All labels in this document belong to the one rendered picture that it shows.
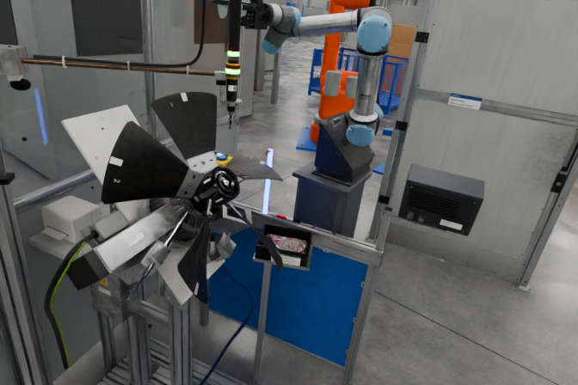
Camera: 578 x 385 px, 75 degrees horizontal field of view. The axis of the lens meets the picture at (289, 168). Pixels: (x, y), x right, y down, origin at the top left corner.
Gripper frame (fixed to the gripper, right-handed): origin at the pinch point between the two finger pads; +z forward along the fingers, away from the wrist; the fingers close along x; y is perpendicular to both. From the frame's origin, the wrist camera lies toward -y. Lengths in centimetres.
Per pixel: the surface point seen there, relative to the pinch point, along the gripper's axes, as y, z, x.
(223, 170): 48, 10, -23
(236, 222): 73, 0, -22
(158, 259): 65, 37, -34
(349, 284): 107, -47, -50
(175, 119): 37.4, 16.3, -2.7
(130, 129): 32, 38, -18
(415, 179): 46, -47, -62
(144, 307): 117, 27, -3
